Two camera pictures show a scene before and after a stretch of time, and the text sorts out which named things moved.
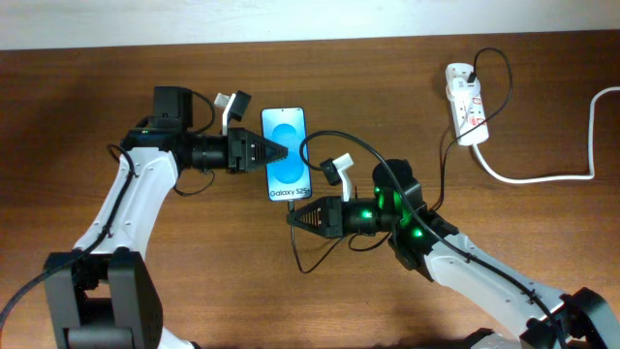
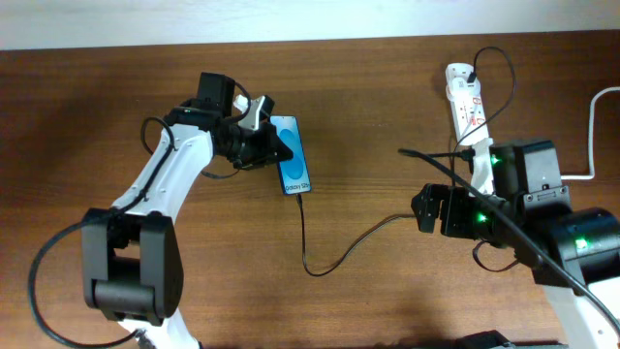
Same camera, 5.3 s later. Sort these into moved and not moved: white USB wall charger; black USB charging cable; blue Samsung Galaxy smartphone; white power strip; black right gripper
Moved: black right gripper; blue Samsung Galaxy smartphone; black USB charging cable
Not moved: white power strip; white USB wall charger
